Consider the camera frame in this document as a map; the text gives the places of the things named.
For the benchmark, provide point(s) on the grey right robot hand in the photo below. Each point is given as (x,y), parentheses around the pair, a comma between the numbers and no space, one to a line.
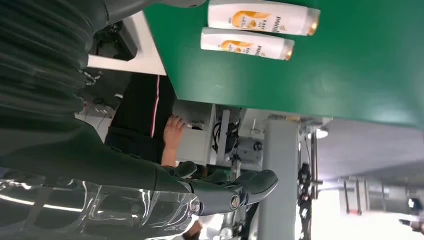
(82,172)

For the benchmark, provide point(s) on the white shampoo bottle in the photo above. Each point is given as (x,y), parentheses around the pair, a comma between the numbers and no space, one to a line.
(265,16)
(248,44)

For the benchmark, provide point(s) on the standing person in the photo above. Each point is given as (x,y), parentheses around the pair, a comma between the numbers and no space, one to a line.
(139,116)

